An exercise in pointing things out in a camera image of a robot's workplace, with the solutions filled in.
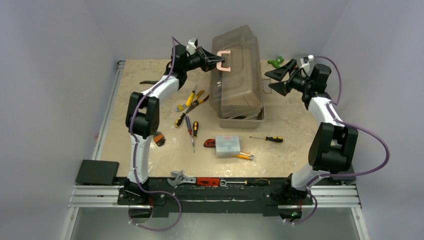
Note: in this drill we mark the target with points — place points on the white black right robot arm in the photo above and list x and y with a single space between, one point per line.
332 149

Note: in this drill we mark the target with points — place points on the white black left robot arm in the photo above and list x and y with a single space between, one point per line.
143 112

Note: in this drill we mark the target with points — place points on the orange black hex key set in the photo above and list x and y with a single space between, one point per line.
159 139

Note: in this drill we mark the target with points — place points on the yellow black screwdriver near box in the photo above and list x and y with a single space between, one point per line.
275 139

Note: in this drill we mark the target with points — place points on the orange handled tool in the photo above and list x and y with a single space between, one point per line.
245 156

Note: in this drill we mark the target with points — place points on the silver adjustable wrench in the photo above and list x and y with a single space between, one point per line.
179 178

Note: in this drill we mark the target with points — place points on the yellow black short screwdriver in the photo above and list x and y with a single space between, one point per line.
195 128

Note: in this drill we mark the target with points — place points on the thin yellow black screwdriver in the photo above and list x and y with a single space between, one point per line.
191 96

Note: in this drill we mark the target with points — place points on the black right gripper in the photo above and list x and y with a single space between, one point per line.
289 78

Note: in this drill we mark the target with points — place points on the red black utility knife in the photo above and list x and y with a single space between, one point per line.
210 143

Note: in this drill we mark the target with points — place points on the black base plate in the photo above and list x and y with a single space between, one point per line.
164 199

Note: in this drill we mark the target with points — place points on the black yellow stubby screwdriver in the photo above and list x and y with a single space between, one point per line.
179 121

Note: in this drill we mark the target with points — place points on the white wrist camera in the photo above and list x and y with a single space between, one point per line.
304 62
192 45

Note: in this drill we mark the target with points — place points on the black box on rail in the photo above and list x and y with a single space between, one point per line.
97 172

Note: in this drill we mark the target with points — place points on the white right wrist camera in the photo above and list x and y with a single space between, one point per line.
304 62

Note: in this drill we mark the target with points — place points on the beige translucent tool box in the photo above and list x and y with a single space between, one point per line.
236 90

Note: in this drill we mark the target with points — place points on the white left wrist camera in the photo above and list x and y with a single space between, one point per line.
192 45

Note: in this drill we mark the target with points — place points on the red blue screwdriver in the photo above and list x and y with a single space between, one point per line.
190 130

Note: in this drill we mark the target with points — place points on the translucent white parts box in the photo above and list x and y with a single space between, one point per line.
227 145

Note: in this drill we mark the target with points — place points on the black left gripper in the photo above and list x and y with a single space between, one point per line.
208 61

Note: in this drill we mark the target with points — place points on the yellow handled pliers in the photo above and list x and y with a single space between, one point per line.
197 101

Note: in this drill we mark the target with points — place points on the black handled pliers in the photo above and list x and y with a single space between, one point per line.
150 82

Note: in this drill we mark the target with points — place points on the green plastic tool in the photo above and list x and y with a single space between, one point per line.
277 62

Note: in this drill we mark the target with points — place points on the red handled ratchet tool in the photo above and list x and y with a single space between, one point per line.
210 182

